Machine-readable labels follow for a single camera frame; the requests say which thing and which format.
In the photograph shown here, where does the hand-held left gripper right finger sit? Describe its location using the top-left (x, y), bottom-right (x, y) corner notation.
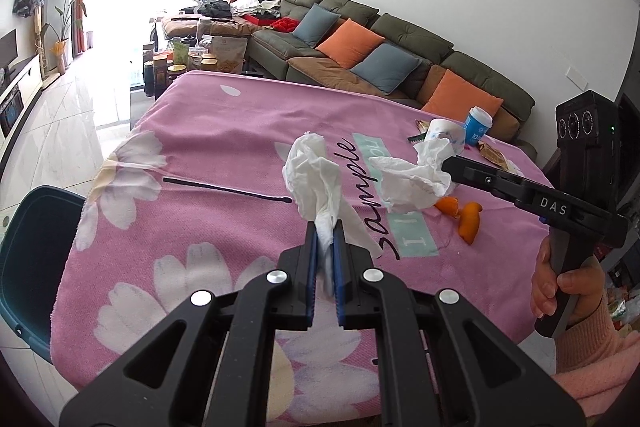
top-left (336, 224), bottom-right (586, 427)

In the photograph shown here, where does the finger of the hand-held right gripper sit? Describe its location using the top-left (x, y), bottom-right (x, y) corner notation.
top-left (441, 155), bottom-right (524, 204)

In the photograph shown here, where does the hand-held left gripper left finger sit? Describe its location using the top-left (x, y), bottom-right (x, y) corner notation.
top-left (59, 224), bottom-right (317, 427)

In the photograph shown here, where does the large orange peel piece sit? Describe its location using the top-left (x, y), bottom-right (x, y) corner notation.
top-left (458, 201), bottom-right (484, 247)

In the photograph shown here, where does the white tissue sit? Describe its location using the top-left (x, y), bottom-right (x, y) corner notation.
top-left (368, 137), bottom-right (455, 212)
top-left (282, 132), bottom-right (384, 294)

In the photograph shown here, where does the blue trash bin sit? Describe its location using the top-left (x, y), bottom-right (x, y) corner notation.
top-left (0, 185), bottom-right (89, 364)

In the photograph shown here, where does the person's right forearm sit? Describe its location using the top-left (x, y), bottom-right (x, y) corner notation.
top-left (552, 294), bottom-right (640, 414)

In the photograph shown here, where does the person's right hand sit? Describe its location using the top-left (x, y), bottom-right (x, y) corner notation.
top-left (531, 239), bottom-right (607, 324)

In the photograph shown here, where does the brown snack wrapper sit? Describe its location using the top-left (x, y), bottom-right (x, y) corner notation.
top-left (478, 141), bottom-right (521, 173)

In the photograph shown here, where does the small orange peel piece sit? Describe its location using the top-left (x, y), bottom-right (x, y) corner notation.
top-left (433, 196), bottom-right (460, 217)

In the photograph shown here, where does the blue paper cup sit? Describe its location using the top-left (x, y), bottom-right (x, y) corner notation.
top-left (464, 106), bottom-right (495, 148)

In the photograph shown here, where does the white toilet paper roll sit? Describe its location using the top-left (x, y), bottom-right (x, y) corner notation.
top-left (424, 118), bottom-right (469, 154)

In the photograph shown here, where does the orange cushion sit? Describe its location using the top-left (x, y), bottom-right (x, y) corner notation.
top-left (315, 19), bottom-right (386, 70)
top-left (421, 69), bottom-right (505, 123)

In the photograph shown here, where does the blue-grey cushion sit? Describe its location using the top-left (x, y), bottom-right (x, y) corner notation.
top-left (349, 41), bottom-right (423, 96)
top-left (291, 4), bottom-right (342, 48)

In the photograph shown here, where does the pink floral blanket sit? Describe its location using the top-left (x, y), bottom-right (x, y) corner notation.
top-left (50, 69), bottom-right (557, 426)

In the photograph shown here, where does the green sectional sofa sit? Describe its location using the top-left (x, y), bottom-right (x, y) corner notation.
top-left (157, 0), bottom-right (539, 158)

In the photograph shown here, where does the kraft paper food bag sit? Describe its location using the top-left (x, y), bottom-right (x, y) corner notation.
top-left (211, 35), bottom-right (249, 76)

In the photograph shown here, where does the cluster of food jars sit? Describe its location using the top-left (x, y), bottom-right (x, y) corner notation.
top-left (142, 39), bottom-right (216, 98)

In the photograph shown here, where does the pile of white clothes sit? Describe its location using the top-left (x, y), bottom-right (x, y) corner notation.
top-left (232, 0), bottom-right (281, 20)

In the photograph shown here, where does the black bag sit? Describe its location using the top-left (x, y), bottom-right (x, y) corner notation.
top-left (199, 1), bottom-right (234, 19)

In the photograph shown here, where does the black set-top appliance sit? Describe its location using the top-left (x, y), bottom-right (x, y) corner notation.
top-left (0, 89), bottom-right (24, 138)

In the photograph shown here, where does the white tv stand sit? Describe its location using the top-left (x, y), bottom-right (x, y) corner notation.
top-left (0, 54), bottom-right (44, 153)

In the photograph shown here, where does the tall leafy plant in vase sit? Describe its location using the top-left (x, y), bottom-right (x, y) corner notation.
top-left (40, 0), bottom-right (87, 76)

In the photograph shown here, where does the black monitor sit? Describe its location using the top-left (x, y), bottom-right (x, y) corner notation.
top-left (0, 29), bottom-right (19, 73)

